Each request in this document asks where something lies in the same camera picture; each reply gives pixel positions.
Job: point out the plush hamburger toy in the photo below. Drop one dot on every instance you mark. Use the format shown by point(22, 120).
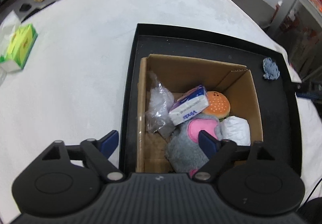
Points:
point(219, 105)

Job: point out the white desk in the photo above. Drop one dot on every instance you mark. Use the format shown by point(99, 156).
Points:
point(284, 10)

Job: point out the brown cardboard box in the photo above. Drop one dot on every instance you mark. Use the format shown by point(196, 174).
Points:
point(180, 96)

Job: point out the purple tissue pack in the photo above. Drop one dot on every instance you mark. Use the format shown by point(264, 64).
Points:
point(189, 105)

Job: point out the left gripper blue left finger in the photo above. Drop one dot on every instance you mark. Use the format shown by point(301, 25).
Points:
point(97, 153)

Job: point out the grey pink plush paw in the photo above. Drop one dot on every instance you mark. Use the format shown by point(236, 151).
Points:
point(183, 151)

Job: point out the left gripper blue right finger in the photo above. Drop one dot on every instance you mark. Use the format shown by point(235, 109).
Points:
point(219, 154)

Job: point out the clear plastic bag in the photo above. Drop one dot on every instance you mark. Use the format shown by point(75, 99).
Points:
point(160, 103)

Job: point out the green tissue box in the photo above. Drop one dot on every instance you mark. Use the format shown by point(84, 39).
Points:
point(16, 53)

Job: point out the grey blue fuzzy cloth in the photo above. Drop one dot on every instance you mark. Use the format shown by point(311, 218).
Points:
point(270, 68)

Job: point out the black tray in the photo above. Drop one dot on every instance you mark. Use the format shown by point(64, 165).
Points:
point(254, 78)

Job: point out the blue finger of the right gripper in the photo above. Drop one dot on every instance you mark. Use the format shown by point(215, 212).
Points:
point(308, 90)

